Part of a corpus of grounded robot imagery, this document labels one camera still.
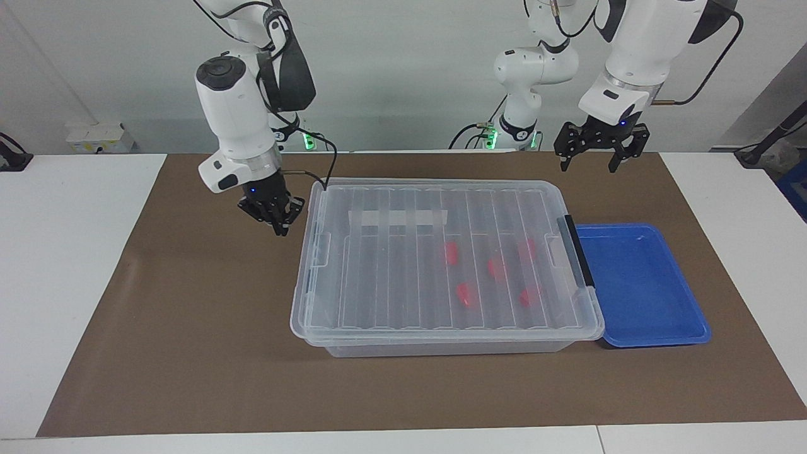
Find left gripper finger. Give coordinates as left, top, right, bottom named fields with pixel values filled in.
left=553, top=121, right=593, bottom=173
left=607, top=124, right=651, bottom=175

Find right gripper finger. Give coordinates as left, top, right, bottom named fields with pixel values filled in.
left=237, top=197, right=279, bottom=231
left=274, top=196, right=306, bottom=238

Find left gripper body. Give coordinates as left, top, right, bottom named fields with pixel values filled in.
left=581, top=113, right=645, bottom=141

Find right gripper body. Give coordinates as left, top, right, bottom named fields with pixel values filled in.
left=242, top=170, right=293, bottom=209

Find clear plastic box lid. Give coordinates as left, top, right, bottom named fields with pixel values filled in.
left=289, top=178, right=606, bottom=345

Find white box on table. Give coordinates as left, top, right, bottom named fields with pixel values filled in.
left=66, top=122, right=136, bottom=154

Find clear plastic storage box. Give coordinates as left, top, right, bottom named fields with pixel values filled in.
left=303, top=329, right=591, bottom=359

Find black stand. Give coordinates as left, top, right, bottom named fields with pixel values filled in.
left=0, top=131, right=34, bottom=172
left=733, top=101, right=807, bottom=169

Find blue plastic tray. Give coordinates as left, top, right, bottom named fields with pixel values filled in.
left=576, top=222, right=712, bottom=349

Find blue crate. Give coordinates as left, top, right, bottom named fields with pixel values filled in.
left=775, top=169, right=807, bottom=223

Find black cable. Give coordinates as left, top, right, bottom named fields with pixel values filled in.
left=257, top=55, right=339, bottom=192
left=448, top=123, right=500, bottom=151
left=651, top=0, right=746, bottom=107

